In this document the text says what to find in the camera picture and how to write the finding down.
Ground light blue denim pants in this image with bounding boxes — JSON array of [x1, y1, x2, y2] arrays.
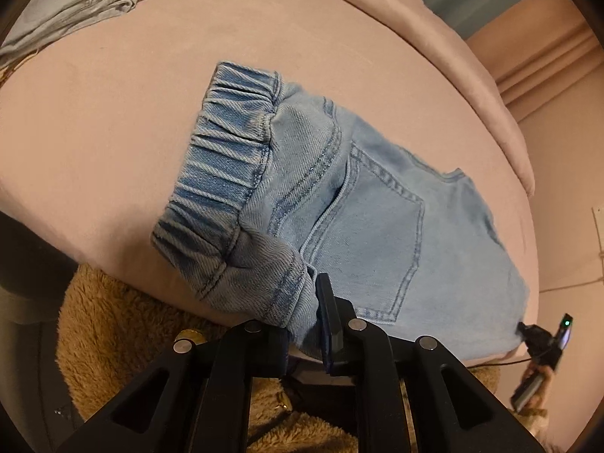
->
[[151, 60, 529, 362]]

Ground pink duvet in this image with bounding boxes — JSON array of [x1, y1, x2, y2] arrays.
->
[[293, 0, 537, 194]]

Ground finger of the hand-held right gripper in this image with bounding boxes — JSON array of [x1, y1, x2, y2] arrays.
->
[[517, 322, 554, 357]]

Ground pale blue folded clothes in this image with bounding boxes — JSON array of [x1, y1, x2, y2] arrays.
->
[[0, 0, 154, 71]]

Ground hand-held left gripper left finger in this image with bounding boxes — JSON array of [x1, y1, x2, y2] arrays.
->
[[55, 320, 290, 453]]

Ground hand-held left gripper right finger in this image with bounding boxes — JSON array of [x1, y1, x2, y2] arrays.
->
[[316, 272, 544, 453]]

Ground thin black cable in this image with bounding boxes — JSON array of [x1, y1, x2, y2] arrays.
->
[[465, 360, 533, 371]]

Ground pink bed sheet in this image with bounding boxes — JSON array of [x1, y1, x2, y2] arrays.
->
[[0, 0, 535, 369]]

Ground person's right hand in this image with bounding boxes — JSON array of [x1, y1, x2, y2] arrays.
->
[[527, 363, 560, 409]]

